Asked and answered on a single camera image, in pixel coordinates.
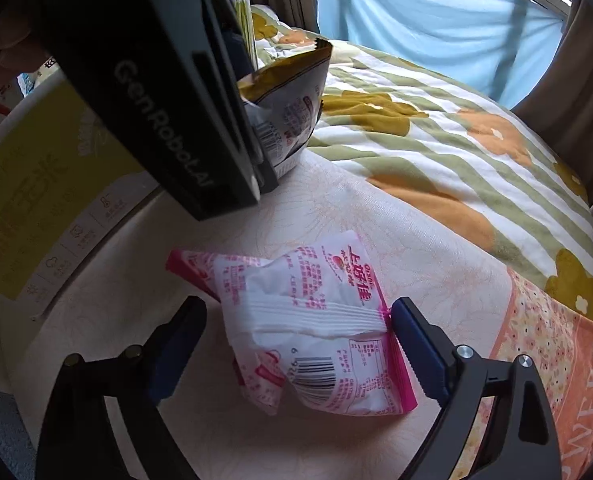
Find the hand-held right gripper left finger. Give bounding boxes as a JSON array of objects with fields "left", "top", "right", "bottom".
[{"left": 35, "top": 295, "right": 208, "bottom": 480}]

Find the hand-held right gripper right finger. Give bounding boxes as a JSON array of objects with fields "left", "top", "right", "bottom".
[{"left": 390, "top": 297, "right": 563, "bottom": 480}]

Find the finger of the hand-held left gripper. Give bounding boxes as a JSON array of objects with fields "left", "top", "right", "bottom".
[{"left": 196, "top": 0, "right": 280, "bottom": 193}]

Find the gold cocoa snack packet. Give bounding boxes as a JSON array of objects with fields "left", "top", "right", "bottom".
[{"left": 237, "top": 39, "right": 334, "bottom": 178}]

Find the pink and white snack packet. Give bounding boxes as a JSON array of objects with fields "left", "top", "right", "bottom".
[{"left": 166, "top": 230, "right": 419, "bottom": 417}]

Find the yellow-green cardboard box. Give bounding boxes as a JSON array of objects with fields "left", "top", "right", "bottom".
[{"left": 0, "top": 72, "right": 162, "bottom": 321}]

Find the person's left hand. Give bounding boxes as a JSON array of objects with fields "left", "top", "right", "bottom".
[{"left": 0, "top": 0, "right": 52, "bottom": 93}]

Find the striped flower blanket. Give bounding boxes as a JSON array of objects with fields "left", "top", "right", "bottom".
[{"left": 249, "top": 5, "right": 593, "bottom": 321}]

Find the light blue curtain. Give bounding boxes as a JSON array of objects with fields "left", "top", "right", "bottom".
[{"left": 313, "top": 0, "right": 567, "bottom": 108}]

